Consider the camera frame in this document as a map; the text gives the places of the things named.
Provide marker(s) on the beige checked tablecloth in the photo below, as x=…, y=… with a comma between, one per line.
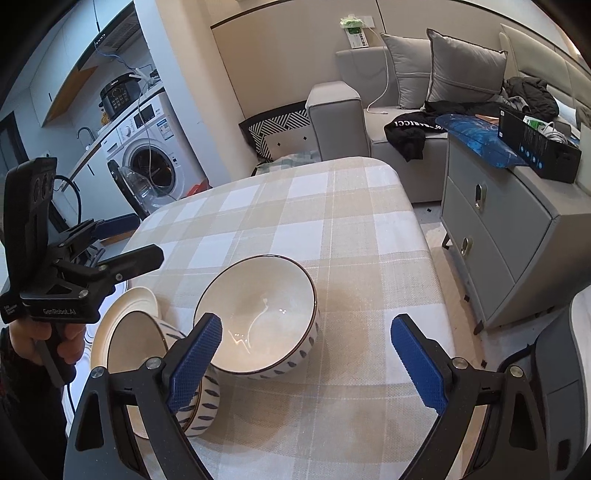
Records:
x=300, y=221

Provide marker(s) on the white plate gold rim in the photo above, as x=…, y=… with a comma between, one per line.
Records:
x=120, y=309

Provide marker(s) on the white kitchen base cabinet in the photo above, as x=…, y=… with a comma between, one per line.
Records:
x=90, y=175

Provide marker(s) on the grey drawer cabinet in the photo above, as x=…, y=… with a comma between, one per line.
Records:
x=498, y=230

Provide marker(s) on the white power strip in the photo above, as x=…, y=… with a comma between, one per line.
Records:
x=144, y=77

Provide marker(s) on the beige patterned rug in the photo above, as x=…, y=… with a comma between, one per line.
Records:
x=438, y=240

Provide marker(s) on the blue plastic bag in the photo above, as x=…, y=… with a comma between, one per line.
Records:
x=480, y=138

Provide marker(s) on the white washing machine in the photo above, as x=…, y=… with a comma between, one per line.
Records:
x=175, y=147

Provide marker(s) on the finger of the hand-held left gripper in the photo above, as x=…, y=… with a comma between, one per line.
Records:
x=134, y=261
x=117, y=227

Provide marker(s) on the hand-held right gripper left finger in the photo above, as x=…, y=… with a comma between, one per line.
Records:
x=194, y=364

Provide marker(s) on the person's left hand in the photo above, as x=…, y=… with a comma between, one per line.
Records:
x=27, y=339

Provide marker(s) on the white bowl blue leaf pattern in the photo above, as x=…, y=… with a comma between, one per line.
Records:
x=136, y=360
x=211, y=401
x=258, y=300

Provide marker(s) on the black printed garment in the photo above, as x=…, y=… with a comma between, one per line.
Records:
x=406, y=134

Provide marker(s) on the kitchen faucet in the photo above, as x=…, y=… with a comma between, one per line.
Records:
x=85, y=131

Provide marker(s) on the white green box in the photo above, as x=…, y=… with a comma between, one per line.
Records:
x=358, y=32

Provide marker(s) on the grey sofa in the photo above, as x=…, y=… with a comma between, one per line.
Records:
x=332, y=129

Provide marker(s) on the dark jacket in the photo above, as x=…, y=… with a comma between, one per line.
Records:
x=531, y=94

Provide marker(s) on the teal plaid cushion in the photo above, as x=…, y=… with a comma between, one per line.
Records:
x=291, y=161

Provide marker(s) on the black cardboard box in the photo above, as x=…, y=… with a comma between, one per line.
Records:
x=545, y=152

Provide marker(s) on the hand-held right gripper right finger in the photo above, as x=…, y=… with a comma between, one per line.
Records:
x=418, y=364

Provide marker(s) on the grey throw pillow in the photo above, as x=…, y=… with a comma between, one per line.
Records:
x=466, y=69
x=406, y=69

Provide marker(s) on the black pressure cooker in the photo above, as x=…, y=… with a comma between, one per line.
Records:
x=119, y=94

